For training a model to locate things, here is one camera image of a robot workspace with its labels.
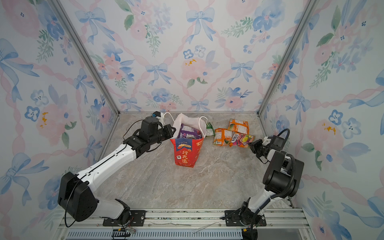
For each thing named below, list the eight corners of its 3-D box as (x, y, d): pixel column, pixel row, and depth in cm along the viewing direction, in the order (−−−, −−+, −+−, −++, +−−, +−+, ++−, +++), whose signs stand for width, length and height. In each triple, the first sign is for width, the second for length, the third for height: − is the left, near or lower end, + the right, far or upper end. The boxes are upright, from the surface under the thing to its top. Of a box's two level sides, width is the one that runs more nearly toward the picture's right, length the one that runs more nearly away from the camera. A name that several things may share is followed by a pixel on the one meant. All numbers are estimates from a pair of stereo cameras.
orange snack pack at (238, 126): (227, 130, 111) (228, 127, 108) (228, 121, 117) (229, 118, 114) (247, 134, 109) (249, 131, 106) (248, 124, 115) (249, 121, 112)
